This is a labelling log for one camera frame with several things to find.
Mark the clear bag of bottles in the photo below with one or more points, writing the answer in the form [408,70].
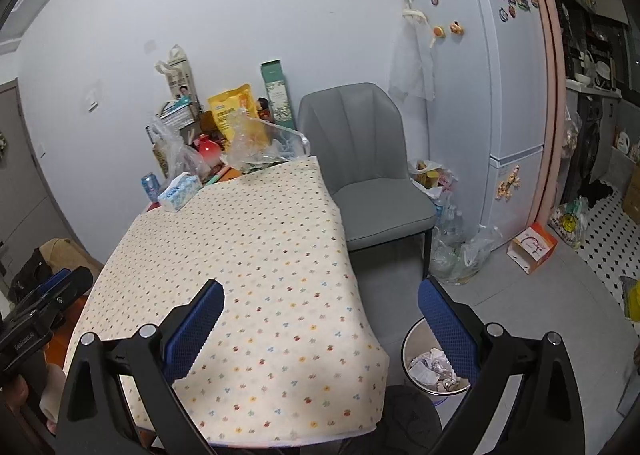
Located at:
[465,260]

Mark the yellow snack bag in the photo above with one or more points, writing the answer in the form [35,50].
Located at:
[232,110]

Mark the grey upholstered chair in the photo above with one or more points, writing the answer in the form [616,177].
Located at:
[360,185]

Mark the blue drink can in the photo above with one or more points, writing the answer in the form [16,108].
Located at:
[149,186]

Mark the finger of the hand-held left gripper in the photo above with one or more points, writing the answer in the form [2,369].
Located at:
[75,285]
[50,283]

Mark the orange round magnet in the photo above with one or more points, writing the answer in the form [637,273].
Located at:
[438,31]

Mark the red vase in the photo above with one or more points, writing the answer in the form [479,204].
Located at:
[207,152]

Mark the dark washing machine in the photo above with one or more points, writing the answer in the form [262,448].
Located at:
[590,140]

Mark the white paper carrier bag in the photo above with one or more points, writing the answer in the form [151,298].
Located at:
[180,75]

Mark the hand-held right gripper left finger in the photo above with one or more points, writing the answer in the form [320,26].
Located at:
[197,330]

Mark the blue tissue pack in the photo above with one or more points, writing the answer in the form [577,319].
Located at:
[177,192]

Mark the yellow printed plastic bag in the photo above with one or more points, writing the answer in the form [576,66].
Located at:
[567,222]

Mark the floral tablecloth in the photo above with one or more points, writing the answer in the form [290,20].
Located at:
[250,260]

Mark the brown bag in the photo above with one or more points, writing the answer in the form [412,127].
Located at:
[60,250]

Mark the red doll figure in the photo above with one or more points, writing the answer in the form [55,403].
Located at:
[264,110]

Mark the tall green box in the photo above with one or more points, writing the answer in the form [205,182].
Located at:
[277,95]

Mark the person's left hand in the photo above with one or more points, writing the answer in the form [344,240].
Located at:
[12,400]

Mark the hanging clear plastic bag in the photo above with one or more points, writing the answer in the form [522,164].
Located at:
[412,65]

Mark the white trash bin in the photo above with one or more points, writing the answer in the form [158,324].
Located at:
[412,340]

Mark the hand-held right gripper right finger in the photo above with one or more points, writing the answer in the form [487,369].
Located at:
[447,330]

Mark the grey door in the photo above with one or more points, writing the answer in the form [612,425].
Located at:
[20,175]

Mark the orange cardboard box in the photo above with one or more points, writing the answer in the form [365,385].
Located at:
[535,247]

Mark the heap of paper scraps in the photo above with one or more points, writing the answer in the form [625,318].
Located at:
[430,365]

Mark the person's dark trouser knee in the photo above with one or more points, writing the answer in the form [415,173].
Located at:
[405,420]

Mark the white bag of boxes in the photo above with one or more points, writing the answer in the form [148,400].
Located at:
[425,175]

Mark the cluttered kitchen shelf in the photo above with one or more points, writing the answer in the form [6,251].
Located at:
[590,65]

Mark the white light switch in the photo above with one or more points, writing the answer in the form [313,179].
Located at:
[93,97]

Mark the white refrigerator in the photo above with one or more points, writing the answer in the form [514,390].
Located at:
[465,110]

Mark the cluster of yellow fridge magnets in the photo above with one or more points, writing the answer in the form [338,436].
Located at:
[507,182]

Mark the black bag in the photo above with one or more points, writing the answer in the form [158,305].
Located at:
[30,267]

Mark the brown cardboard box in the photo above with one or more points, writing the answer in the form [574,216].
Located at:
[632,197]

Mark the clear bag of goods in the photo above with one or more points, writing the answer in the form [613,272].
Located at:
[170,150]

